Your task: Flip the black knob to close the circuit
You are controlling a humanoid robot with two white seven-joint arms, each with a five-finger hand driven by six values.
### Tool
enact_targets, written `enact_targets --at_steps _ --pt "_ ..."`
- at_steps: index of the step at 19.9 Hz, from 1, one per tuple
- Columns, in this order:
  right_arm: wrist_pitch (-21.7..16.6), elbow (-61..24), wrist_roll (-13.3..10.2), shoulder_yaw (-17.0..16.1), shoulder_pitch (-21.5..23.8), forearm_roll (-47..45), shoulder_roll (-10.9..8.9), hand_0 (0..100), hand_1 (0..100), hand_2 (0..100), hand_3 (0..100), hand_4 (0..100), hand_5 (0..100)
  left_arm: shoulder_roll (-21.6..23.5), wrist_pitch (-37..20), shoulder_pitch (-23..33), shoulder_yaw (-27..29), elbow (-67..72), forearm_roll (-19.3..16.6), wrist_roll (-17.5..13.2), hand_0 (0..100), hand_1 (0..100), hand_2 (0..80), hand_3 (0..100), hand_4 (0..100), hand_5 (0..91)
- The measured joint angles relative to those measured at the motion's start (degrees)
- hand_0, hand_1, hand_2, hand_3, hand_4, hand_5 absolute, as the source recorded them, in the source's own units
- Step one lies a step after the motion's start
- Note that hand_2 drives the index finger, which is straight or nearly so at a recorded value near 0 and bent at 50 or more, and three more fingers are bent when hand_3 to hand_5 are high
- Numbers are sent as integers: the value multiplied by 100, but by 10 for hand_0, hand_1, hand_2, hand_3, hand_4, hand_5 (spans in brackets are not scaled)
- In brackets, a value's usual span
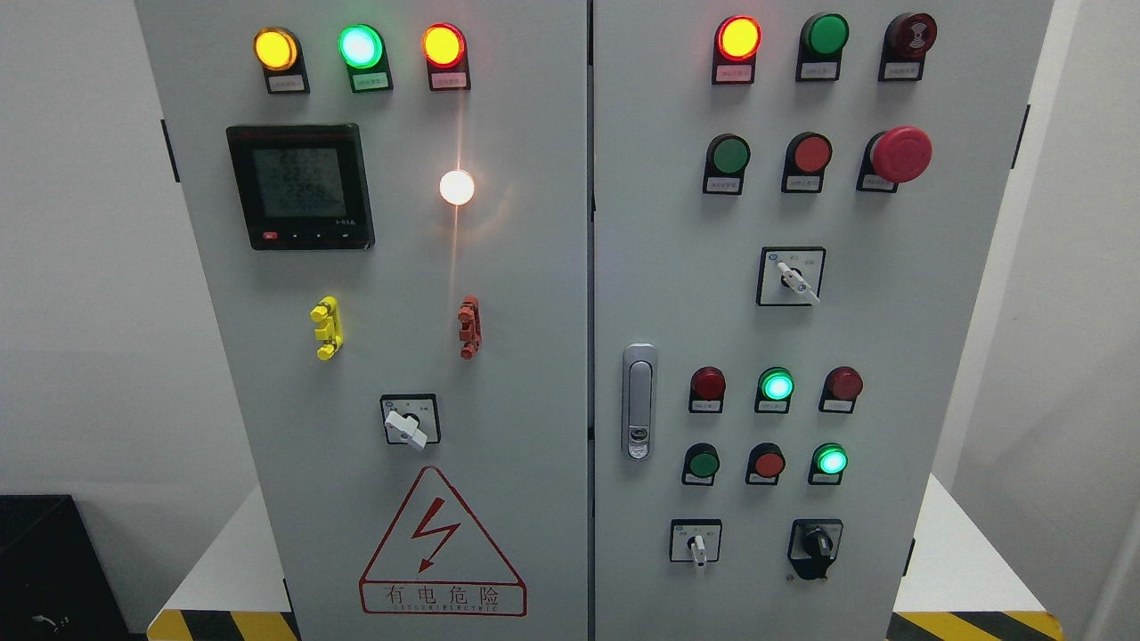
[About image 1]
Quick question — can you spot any black knob selector switch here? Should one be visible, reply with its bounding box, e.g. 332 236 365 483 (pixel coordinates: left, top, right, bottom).
787 518 842 581

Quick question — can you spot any red terminal connector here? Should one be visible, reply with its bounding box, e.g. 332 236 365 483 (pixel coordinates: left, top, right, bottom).
457 297 482 360

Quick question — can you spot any dark red indicator light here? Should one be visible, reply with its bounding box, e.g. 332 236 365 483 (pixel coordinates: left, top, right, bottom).
689 366 728 414

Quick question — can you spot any white glowing indicator light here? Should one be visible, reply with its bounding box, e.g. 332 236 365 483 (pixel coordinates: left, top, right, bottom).
438 169 477 206

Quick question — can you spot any small green push button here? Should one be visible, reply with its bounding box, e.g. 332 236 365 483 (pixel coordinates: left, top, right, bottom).
681 443 720 486

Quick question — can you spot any green lit indicator middle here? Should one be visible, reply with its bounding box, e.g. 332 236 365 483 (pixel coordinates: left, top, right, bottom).
754 368 795 414

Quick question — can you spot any grey left cabinet door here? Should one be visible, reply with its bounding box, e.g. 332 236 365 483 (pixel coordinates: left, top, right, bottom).
137 1 591 640

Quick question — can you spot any grey cabinet door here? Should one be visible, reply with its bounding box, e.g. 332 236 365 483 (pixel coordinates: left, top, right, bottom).
593 1 1055 640
137 1 591 640

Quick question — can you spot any green push button second row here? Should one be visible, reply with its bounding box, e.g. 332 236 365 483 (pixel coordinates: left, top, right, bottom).
702 133 752 196

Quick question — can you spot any yellow terminal connector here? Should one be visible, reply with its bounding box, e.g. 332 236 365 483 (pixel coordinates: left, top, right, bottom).
309 297 345 362

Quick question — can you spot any small red push button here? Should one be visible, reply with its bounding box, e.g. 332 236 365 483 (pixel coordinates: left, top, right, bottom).
746 443 785 486

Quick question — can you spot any grey right cabinet door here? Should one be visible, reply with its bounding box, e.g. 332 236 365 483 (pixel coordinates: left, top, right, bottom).
593 1 1055 640

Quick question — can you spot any red electrical warning sticker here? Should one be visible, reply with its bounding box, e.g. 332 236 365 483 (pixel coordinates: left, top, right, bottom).
359 466 528 617

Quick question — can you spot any red indicator light right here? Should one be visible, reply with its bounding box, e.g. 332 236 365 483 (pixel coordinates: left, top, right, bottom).
819 366 864 414

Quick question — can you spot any red push button second row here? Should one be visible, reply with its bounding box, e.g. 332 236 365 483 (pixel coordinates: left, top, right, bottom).
781 133 832 194

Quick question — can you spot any green illuminated button lower right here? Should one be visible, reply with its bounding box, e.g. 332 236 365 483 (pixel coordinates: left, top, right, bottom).
809 443 850 486

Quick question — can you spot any black digital power meter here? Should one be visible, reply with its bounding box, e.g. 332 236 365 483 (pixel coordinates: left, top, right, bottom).
225 123 374 251

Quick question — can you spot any red-orange lit indicator light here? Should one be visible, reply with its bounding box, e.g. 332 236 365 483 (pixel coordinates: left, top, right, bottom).
422 23 471 91

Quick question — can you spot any red lit light right door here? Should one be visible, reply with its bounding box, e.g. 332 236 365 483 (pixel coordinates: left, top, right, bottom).
710 13 764 86

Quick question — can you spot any green lit indicator light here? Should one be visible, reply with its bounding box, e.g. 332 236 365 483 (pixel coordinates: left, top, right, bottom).
337 23 394 94

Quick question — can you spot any red emergency stop button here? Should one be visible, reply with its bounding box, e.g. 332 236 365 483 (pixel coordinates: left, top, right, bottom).
856 125 933 194

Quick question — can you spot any green push button top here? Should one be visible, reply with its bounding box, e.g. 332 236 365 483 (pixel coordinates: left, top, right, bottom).
795 13 850 82

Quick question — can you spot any yellow indicator light top left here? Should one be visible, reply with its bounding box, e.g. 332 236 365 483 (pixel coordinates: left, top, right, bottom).
252 26 310 94

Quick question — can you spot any dark red buzzer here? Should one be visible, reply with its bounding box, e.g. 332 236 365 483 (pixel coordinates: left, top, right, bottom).
878 13 938 82

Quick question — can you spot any white platform with hazard stripes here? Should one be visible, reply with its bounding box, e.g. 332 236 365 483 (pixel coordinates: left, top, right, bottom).
146 478 1065 640

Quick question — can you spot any black box lower left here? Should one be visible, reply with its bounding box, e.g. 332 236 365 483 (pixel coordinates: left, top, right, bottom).
1 495 129 640

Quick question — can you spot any silver door handle lock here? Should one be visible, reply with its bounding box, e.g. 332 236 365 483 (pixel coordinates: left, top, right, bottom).
622 344 658 461

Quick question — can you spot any white selector switch left door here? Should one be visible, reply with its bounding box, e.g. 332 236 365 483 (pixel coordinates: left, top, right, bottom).
378 393 443 451

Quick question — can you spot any white lever selector switch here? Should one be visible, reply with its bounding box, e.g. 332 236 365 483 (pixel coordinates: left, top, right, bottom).
756 248 827 307

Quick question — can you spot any small white selector switch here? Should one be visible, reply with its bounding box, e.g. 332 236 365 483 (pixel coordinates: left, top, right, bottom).
668 518 723 568

